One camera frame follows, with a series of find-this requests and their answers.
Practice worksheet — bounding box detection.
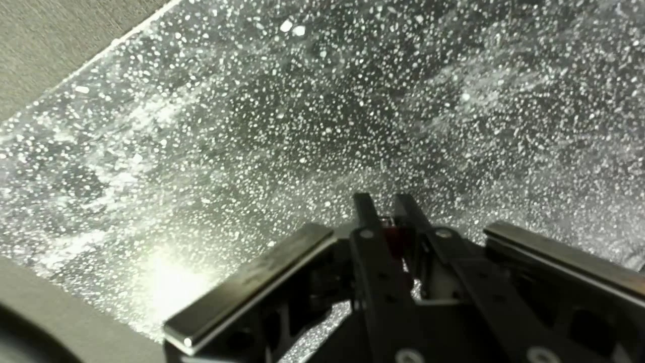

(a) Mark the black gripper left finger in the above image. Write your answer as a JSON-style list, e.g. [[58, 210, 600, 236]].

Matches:
[[163, 194, 423, 363]]

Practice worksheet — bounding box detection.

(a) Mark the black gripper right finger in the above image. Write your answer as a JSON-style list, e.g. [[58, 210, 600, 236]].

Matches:
[[395, 194, 645, 363]]

